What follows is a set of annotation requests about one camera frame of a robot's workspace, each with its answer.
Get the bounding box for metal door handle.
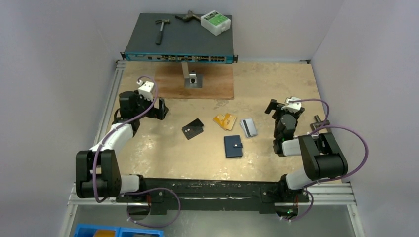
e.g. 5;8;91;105
310;115;330;131

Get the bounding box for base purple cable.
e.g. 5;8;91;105
126;187;182;230

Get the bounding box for blue network switch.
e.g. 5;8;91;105
120;13;238;64

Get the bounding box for small black hammer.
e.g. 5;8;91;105
155;19;171;45

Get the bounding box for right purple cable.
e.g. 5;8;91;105
288;98;370;189

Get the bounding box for white green electrical box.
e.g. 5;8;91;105
200;10;231;36

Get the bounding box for metal stand bracket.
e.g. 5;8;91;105
181;62;203;88

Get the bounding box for blue plastic bin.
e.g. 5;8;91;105
73;224;165;237

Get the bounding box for blue leather card holder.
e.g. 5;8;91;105
224;135;243;158

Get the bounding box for dark metal tool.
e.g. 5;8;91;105
175;10;201;22

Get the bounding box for black credit card stack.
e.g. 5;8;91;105
182;118;204;140

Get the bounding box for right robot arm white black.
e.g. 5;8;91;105
265;97;348;201

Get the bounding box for brown wooden board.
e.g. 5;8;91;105
155;63;234;99

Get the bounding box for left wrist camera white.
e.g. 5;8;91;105
137;80;155;102

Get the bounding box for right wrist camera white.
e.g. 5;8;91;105
281;96;302;113

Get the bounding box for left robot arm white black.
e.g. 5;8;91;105
76;90;169;202

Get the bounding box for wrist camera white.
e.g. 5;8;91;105
281;96;302;113
137;80;155;102

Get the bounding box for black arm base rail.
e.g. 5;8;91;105
116;178;309;215

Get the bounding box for aluminium frame rail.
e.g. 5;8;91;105
67;183;356;206

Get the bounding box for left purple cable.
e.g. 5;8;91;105
92;75;160;204

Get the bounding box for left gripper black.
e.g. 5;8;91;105
133;90;168;120

